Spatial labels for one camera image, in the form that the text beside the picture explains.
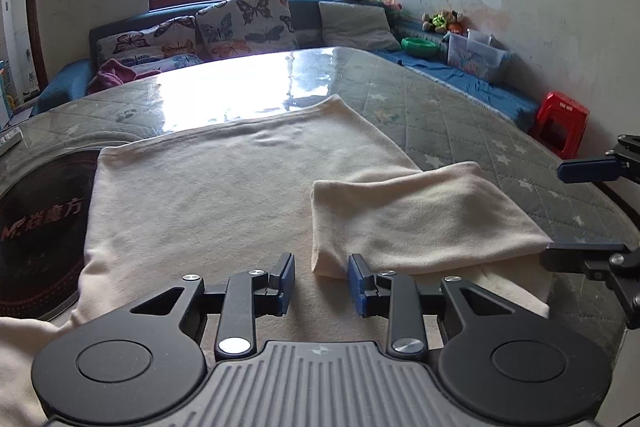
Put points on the square butterfly print cushion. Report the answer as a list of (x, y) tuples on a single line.
[(240, 22)]

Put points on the blue sofa cover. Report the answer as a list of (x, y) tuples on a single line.
[(465, 87)]

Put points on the green bowl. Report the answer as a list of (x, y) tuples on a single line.
[(420, 46)]

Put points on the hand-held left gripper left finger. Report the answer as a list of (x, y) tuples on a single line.
[(286, 282)]

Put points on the blue corner sofa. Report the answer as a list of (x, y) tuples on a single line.
[(304, 19)]

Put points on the green plush toy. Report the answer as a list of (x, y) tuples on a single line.
[(437, 22)]

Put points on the red plastic stool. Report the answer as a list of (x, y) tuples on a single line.
[(560, 104)]

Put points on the grey remote control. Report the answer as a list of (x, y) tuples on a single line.
[(9, 144)]

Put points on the purple cloth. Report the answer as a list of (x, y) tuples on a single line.
[(112, 77)]

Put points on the grey pillow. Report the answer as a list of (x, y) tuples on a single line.
[(355, 24)]

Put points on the clear plastic storage box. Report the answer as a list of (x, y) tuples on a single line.
[(475, 57)]

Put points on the round black induction cooktop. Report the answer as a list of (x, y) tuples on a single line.
[(40, 232)]

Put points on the long butterfly print cushion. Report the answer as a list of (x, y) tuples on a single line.
[(145, 42)]

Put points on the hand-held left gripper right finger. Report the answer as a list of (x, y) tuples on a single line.
[(356, 284)]

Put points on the pink and green toy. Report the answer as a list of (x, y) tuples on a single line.
[(385, 1)]

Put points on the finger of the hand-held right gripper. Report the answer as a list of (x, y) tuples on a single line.
[(585, 171), (580, 257)]

